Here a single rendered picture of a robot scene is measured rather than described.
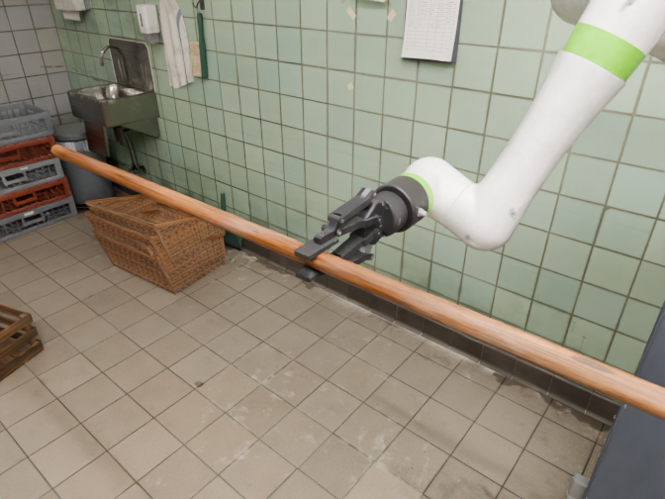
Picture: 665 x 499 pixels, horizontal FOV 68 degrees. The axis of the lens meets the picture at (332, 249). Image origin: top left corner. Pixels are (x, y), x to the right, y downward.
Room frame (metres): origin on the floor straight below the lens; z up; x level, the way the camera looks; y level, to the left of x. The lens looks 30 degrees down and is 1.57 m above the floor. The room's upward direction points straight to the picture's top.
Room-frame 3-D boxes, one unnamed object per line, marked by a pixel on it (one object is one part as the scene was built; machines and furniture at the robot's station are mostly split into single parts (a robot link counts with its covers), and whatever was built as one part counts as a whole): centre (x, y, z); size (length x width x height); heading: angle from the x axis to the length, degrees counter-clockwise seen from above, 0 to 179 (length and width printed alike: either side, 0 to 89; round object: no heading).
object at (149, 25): (3.07, 1.05, 1.28); 0.09 x 0.09 x 0.20; 50
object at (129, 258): (2.51, 1.00, 0.14); 0.56 x 0.49 x 0.28; 56
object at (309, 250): (0.64, 0.02, 1.21); 0.07 x 0.03 x 0.01; 141
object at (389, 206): (0.76, -0.07, 1.19); 0.09 x 0.07 x 0.08; 141
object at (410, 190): (0.81, -0.12, 1.19); 0.12 x 0.06 x 0.09; 51
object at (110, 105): (3.20, 1.41, 0.71); 0.47 x 0.36 x 0.91; 50
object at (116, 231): (2.49, 1.01, 0.26); 0.56 x 0.49 x 0.28; 57
